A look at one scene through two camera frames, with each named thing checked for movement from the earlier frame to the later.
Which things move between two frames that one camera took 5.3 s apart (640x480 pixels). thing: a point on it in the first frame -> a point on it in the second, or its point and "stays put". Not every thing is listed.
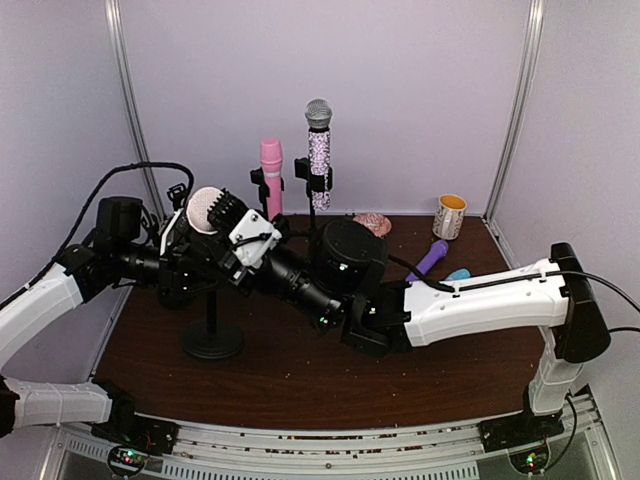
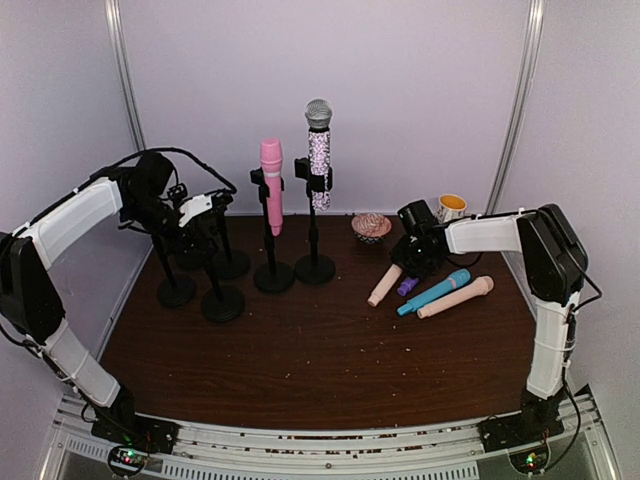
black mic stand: (177, 194) stays put
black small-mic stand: (214, 339) -> (220, 304)
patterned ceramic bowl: (379, 224) stays put
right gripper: (234, 268) -> (397, 257)
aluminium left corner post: (132, 101) stays put
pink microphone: (271, 159) stays put
